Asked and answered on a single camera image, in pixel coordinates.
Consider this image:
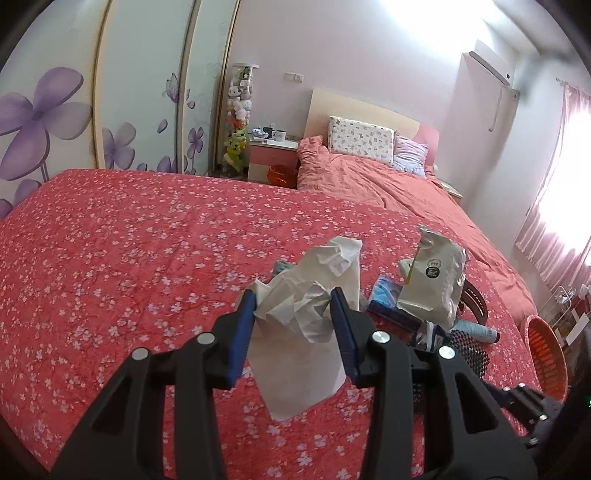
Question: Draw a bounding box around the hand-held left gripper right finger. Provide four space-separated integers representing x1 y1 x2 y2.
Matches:
329 287 539 480

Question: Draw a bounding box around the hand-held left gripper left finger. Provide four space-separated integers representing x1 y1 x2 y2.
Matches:
50 290 257 480

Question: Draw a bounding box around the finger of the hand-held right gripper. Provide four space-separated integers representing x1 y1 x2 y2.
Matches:
480 381 562 433

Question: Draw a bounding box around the white paper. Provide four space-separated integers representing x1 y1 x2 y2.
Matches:
248 236 363 422

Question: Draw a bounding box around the orange plastic basket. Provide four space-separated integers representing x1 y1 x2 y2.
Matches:
521 315 570 402

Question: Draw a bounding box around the blue tissue packet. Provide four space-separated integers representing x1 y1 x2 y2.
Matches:
367 276 419 329

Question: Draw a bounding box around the black mesh holder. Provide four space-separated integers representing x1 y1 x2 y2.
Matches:
447 330 490 414

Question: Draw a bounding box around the small white blue packet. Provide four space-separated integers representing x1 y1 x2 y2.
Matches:
409 320 451 352

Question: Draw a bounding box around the grey bottle with black cap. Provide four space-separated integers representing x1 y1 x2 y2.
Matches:
450 320 500 343

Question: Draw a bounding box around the white wipes packet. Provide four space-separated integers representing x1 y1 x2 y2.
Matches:
397 224 469 326

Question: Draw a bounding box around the red floral blanket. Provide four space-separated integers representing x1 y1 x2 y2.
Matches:
0 168 542 480

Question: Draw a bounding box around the orange duvet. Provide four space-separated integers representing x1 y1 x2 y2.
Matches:
295 136 539 324

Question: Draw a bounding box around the orange bin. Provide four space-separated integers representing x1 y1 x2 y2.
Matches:
268 165 297 188

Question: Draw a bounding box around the pink white nightstand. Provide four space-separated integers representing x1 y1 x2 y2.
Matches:
247 136 300 186

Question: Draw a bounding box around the wooden nightstand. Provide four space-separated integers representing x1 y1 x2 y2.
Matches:
434 179 465 205

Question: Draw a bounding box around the purple striped pillow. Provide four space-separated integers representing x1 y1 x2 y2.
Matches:
392 131 430 178

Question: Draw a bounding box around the white floral pillow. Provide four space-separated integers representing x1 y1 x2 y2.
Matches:
327 115 396 164

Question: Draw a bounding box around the clear tube of plush toys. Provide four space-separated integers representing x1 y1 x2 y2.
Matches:
217 63 259 178

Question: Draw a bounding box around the pink curtain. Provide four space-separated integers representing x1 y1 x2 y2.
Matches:
514 80 591 288

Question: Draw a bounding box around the beige headboard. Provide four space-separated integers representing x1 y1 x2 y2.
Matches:
302 89 439 167

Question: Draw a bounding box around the flower print wardrobe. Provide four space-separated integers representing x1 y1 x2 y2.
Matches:
0 0 241 222

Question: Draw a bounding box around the white air conditioner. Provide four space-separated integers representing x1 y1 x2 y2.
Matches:
462 39 522 100

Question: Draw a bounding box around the white wire rack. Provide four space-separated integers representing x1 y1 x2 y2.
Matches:
538 284 591 347

